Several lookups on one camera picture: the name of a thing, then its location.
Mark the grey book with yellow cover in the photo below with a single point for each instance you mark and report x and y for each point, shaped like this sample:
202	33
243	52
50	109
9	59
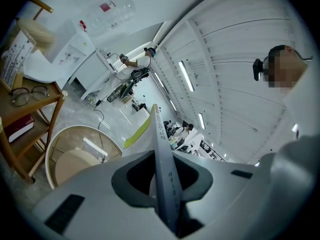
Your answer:
165	164

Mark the cream pleated lampshade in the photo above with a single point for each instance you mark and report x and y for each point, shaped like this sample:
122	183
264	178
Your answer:
37	32

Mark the person's head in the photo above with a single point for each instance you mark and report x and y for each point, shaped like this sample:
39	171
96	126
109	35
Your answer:
287	66

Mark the large clear water bottle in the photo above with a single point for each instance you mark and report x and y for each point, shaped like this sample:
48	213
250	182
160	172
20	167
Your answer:
110	14

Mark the white cloth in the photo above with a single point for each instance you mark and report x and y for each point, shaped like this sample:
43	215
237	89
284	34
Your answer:
41	66

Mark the dark red book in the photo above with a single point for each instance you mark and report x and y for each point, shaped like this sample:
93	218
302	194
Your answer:
21	126

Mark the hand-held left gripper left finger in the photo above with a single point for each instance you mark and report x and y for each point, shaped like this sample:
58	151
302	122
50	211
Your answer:
95	184

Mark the black rimmed eyeglasses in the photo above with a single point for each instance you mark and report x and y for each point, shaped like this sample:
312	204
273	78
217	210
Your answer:
26	95

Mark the long ceiling light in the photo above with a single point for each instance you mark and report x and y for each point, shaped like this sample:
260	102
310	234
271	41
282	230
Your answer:
186	76
202	121

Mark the white cabinet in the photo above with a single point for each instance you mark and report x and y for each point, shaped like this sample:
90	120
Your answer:
87	69

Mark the wooden shelf rack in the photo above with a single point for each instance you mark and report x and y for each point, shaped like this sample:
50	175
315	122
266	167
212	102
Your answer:
27	109

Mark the person's light shirt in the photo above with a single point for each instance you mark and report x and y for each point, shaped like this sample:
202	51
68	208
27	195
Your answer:
302	124

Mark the black head camera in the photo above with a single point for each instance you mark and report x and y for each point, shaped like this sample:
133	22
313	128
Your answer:
258	70

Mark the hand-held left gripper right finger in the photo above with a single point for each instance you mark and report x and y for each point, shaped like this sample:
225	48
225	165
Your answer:
232	199

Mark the round glass side table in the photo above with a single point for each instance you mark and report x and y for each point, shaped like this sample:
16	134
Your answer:
75	156

